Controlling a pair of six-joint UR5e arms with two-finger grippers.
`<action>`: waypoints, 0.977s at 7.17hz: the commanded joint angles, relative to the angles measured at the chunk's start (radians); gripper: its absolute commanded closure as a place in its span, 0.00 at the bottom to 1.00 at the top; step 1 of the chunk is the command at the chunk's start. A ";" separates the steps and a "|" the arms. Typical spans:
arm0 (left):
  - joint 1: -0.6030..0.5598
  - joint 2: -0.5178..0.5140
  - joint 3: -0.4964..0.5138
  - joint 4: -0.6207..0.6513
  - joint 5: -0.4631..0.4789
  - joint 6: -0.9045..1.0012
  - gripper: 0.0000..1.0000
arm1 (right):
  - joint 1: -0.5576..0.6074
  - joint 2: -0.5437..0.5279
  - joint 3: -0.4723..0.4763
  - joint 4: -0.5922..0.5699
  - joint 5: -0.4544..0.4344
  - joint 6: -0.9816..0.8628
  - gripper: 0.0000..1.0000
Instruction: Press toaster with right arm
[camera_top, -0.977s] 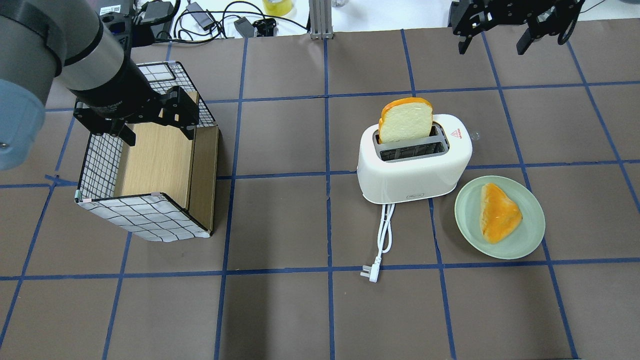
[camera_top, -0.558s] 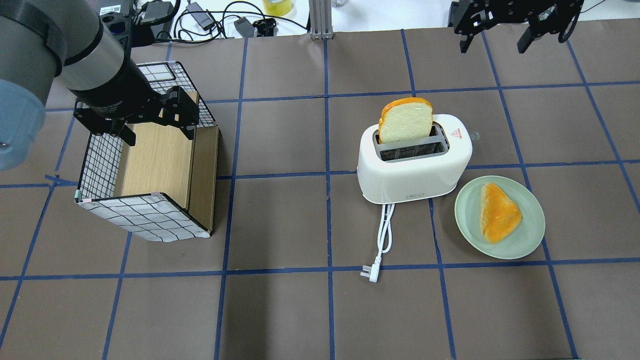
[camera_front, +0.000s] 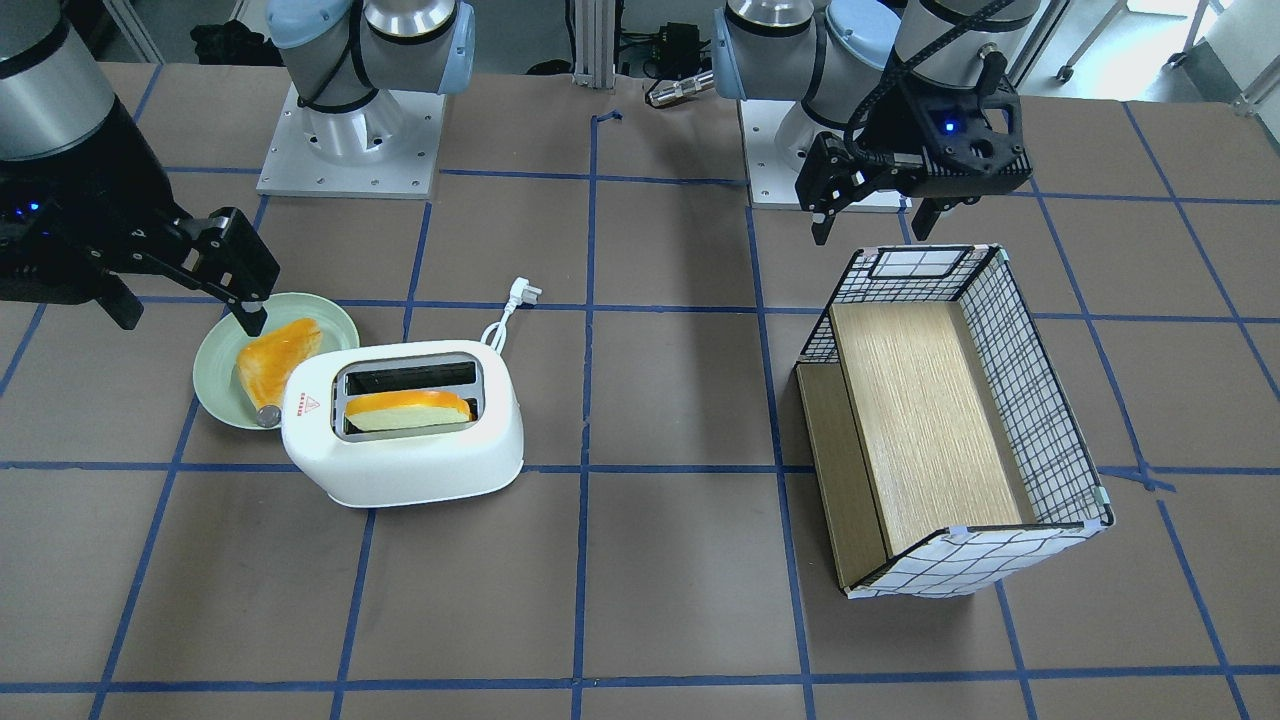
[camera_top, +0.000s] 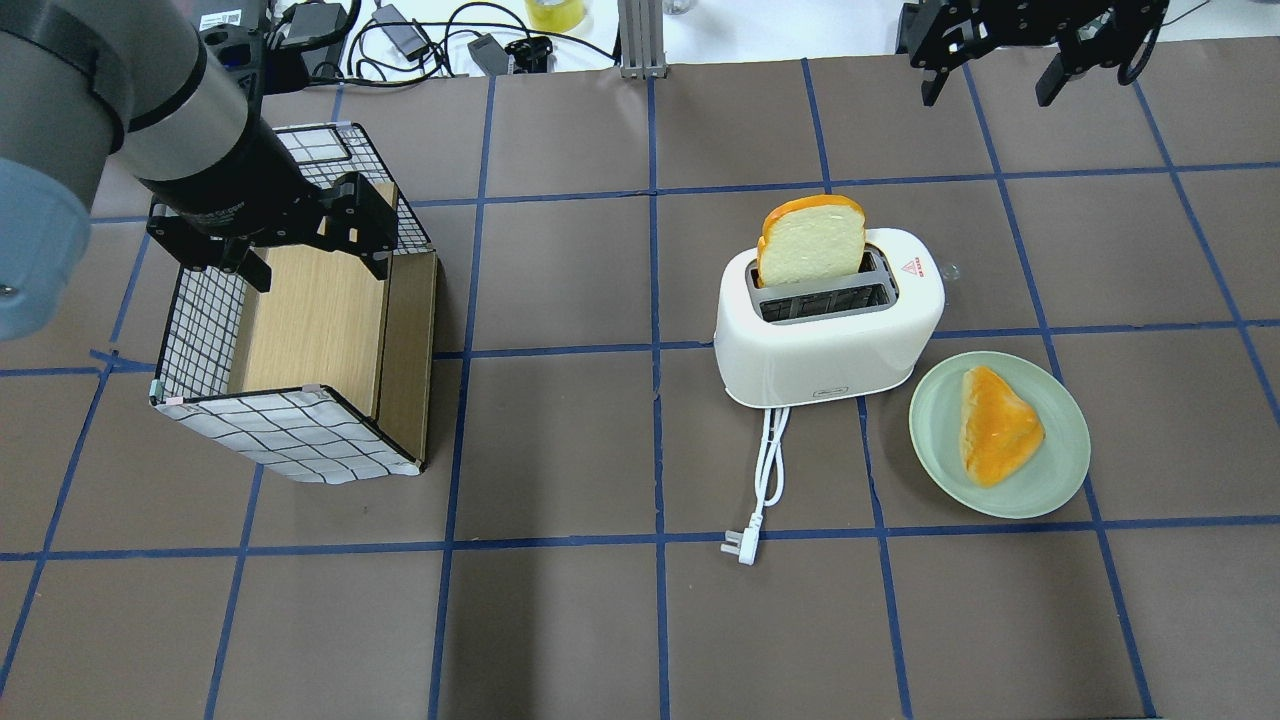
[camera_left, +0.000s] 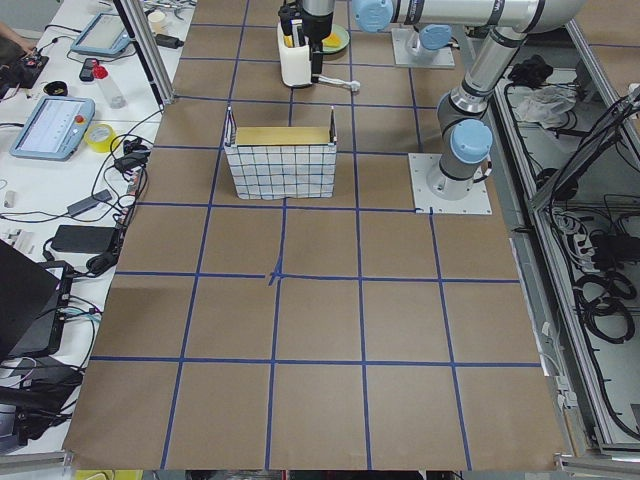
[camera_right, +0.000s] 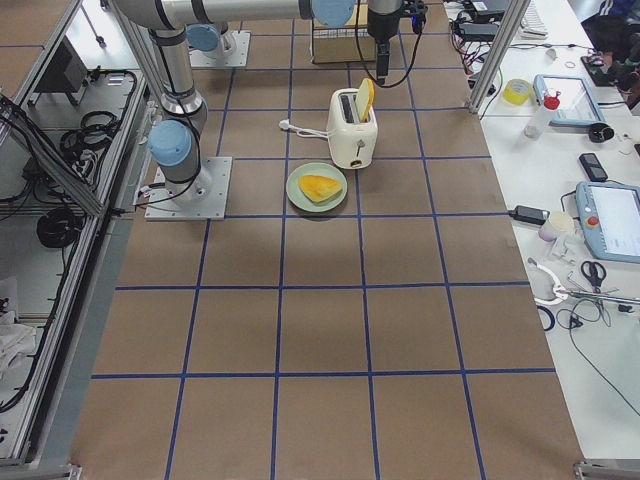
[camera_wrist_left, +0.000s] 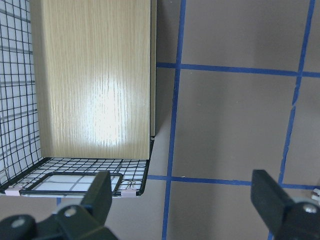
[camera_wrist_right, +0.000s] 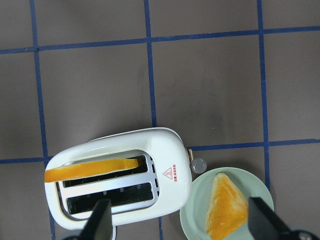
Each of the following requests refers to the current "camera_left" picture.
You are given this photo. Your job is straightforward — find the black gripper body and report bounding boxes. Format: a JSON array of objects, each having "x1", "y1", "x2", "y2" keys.
[{"x1": 301, "y1": 10, "x2": 333, "y2": 51}]

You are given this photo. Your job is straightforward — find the white toaster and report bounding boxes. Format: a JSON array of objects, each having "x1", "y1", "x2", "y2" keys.
[{"x1": 277, "y1": 20, "x2": 311, "y2": 88}]

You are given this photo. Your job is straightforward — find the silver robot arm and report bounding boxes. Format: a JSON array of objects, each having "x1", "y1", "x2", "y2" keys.
[{"x1": 353, "y1": 0, "x2": 584, "y2": 130}]

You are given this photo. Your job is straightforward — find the light green plate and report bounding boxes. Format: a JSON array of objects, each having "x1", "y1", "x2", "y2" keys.
[{"x1": 322, "y1": 24, "x2": 350, "y2": 55}]

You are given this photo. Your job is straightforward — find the checkered fabric wooden basket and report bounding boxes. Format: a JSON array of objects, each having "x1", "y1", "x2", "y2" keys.
[{"x1": 224, "y1": 108, "x2": 338, "y2": 200}]

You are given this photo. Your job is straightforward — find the white paper cup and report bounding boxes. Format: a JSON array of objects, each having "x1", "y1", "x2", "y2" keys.
[{"x1": 147, "y1": 10, "x2": 168, "y2": 35}]

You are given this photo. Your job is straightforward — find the far blue teach pendant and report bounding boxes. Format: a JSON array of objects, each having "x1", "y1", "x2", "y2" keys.
[{"x1": 70, "y1": 13, "x2": 131, "y2": 58}]

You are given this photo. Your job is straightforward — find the blue teach pendant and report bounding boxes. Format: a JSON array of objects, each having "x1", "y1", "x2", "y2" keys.
[
  {"x1": 70, "y1": 13, "x2": 131, "y2": 58},
  {"x1": 9, "y1": 96, "x2": 95, "y2": 161}
]

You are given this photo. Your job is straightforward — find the clear plastic bottle red cap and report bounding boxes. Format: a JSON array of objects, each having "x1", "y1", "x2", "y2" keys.
[{"x1": 92, "y1": 61, "x2": 126, "y2": 109}]

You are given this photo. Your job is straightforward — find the white crumpled cloth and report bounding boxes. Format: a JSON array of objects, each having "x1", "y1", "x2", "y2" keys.
[{"x1": 514, "y1": 86, "x2": 577, "y2": 128}]

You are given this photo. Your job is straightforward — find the yellow tape roll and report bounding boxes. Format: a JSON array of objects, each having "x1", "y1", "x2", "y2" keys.
[{"x1": 83, "y1": 123, "x2": 116, "y2": 153}]

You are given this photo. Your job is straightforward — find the black round dish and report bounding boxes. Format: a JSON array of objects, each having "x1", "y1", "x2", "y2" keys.
[{"x1": 43, "y1": 81, "x2": 68, "y2": 97}]

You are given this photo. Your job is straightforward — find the near blue teach pendant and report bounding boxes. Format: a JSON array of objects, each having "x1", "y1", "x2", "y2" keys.
[{"x1": 9, "y1": 96, "x2": 95, "y2": 161}]

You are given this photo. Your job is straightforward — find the grey usb hub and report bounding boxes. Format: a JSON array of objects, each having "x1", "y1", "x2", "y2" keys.
[{"x1": 67, "y1": 189, "x2": 112, "y2": 217}]

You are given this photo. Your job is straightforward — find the black power adapter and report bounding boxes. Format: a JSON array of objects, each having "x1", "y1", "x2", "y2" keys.
[{"x1": 51, "y1": 225, "x2": 117, "y2": 254}]

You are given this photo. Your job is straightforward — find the black laptop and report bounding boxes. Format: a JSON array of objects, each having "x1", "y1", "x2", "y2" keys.
[{"x1": 1, "y1": 242, "x2": 72, "y2": 360}]

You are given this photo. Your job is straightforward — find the white toaster power cable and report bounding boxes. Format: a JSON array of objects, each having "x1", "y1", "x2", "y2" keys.
[{"x1": 313, "y1": 74, "x2": 361, "y2": 94}]

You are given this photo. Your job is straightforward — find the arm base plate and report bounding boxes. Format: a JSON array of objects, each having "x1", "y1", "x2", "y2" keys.
[
  {"x1": 391, "y1": 25, "x2": 455, "y2": 69},
  {"x1": 408, "y1": 153, "x2": 492, "y2": 215}
]

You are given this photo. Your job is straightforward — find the aluminium frame post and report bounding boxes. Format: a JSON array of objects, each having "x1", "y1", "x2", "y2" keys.
[{"x1": 114, "y1": 0, "x2": 174, "y2": 108}]

